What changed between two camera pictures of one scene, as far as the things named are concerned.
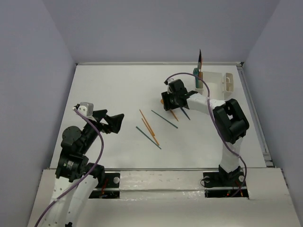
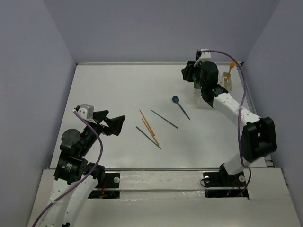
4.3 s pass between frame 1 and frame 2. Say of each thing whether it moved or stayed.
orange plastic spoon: moved
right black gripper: moved
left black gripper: stayed
